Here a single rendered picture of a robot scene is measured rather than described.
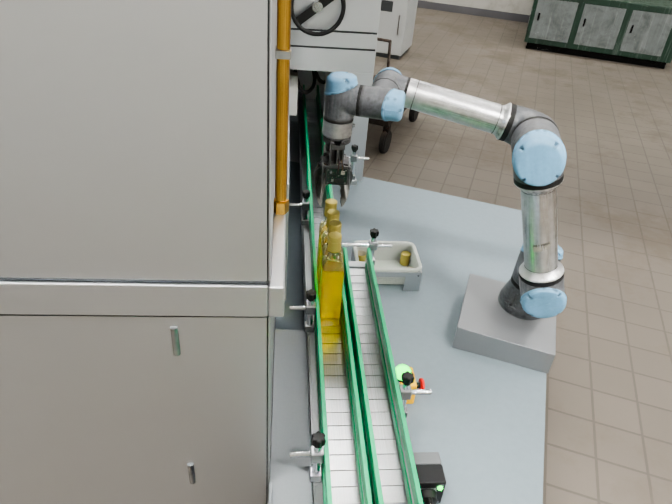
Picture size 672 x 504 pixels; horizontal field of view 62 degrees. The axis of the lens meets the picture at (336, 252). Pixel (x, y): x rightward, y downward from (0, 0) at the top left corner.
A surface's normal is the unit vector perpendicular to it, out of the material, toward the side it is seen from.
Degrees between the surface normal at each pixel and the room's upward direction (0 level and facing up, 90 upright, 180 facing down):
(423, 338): 0
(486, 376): 0
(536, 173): 84
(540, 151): 85
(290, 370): 0
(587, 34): 90
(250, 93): 90
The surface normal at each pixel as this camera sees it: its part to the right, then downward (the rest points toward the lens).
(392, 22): -0.32, 0.51
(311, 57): 0.07, 0.57
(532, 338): 0.08, -0.81
